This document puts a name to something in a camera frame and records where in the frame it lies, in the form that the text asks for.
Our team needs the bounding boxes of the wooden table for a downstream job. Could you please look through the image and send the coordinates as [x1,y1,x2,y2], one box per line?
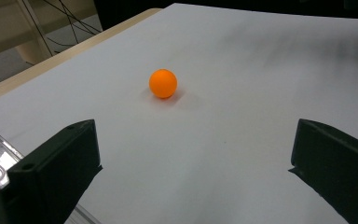
[0,7,163,106]

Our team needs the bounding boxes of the beige wooden shelf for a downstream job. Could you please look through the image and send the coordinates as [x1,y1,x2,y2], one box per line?
[0,0,96,65]

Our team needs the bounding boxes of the white sheet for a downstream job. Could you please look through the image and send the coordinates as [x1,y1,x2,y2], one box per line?
[0,3,358,224]

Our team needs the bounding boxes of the black cable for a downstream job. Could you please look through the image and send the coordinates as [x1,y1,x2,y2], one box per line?
[21,0,56,58]
[42,0,103,35]

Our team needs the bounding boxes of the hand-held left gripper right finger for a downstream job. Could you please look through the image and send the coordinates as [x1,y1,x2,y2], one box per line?
[288,118,358,224]

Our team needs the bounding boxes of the orange ball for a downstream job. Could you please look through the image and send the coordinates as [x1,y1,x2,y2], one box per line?
[148,68,178,100]

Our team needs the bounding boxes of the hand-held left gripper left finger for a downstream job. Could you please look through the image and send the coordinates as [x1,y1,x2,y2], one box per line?
[0,119,103,224]

